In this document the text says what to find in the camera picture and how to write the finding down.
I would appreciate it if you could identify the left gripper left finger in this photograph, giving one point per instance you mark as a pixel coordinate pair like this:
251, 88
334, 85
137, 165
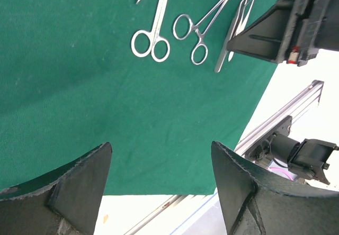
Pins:
65, 200

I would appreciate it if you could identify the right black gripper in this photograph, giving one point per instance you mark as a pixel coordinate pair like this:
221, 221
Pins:
311, 25

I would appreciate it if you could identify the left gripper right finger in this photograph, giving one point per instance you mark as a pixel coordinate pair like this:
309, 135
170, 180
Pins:
256, 201

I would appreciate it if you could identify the steel scalpel handle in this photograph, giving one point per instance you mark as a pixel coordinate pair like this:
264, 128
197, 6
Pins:
236, 27

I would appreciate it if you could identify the steel hemostat forceps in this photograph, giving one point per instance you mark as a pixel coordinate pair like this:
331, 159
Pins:
200, 28

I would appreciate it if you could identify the steel surgical scissors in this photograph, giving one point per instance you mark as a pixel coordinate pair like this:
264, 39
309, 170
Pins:
153, 35

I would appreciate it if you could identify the green surgical drape cloth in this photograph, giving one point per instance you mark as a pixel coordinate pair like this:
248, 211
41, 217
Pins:
70, 82

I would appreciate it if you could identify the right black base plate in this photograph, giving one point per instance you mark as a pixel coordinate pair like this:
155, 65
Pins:
260, 151

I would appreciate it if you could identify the aluminium rail frame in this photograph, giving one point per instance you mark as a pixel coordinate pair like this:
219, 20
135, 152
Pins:
196, 214

